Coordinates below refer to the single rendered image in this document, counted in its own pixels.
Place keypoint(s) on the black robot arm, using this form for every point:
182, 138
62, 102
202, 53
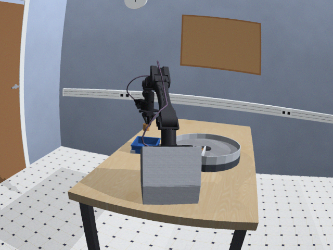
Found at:
167, 120

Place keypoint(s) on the blue crate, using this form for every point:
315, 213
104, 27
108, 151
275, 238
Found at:
150, 141

